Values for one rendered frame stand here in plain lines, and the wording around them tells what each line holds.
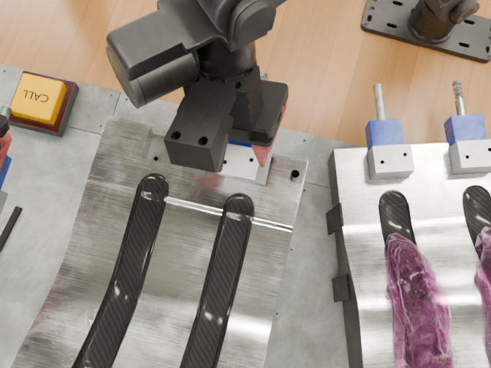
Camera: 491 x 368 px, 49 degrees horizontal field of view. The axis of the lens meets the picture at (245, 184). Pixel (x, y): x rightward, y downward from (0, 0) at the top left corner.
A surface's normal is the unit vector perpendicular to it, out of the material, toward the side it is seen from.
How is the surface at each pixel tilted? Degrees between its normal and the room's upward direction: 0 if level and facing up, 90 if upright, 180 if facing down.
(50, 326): 28
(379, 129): 0
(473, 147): 0
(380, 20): 0
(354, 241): 21
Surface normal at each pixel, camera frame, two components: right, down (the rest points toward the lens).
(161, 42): 0.09, -0.31
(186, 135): -0.09, -0.58
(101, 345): 0.15, -0.66
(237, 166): -0.24, -0.11
